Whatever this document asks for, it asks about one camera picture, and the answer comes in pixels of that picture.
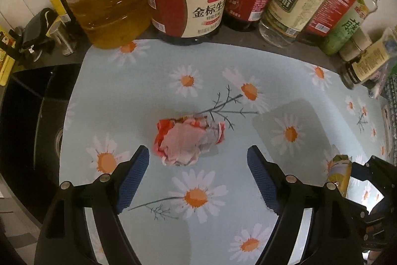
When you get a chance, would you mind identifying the black kitchen gadget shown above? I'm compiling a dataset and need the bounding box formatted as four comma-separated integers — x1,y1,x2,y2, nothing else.
19,7,58,62

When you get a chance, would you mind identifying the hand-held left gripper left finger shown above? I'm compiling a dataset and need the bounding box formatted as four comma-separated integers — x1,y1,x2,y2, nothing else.
34,145,150,265

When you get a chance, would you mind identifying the yellow label sauce bottle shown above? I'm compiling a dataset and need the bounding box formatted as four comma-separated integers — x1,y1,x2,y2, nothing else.
339,27,397,90

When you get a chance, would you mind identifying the pink wrapper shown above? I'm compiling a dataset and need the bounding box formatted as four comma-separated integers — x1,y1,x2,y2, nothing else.
153,116,226,167

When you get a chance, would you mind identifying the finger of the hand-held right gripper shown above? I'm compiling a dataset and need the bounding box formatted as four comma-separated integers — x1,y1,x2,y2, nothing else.
347,155,397,213
357,200,397,253

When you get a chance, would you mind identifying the yellow snack packet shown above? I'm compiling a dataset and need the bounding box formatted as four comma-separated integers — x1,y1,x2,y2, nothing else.
327,154,353,199

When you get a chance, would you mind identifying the blue daisy-print table mat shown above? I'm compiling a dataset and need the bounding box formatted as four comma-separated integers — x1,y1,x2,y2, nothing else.
64,38,397,265

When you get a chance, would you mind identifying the packet of dish cloths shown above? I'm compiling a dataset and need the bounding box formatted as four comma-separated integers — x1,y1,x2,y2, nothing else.
369,60,397,157

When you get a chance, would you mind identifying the green label bottle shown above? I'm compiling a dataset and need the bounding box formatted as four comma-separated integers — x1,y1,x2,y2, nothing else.
319,0,385,56

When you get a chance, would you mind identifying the black kitchen sink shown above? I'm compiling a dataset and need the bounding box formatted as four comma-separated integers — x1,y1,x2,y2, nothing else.
0,63,83,222

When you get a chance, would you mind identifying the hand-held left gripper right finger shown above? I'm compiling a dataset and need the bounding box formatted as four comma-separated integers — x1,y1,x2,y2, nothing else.
246,145,363,265

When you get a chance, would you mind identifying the small seasoning jar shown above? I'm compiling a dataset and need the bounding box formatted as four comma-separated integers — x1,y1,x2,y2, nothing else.
339,32,373,62

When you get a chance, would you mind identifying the yellow cardboard box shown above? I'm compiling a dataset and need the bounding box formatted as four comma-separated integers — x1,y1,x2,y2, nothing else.
0,24,19,87

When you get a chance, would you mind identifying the small metal cylinder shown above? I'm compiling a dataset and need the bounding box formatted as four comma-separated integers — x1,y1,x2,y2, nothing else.
50,21,78,56

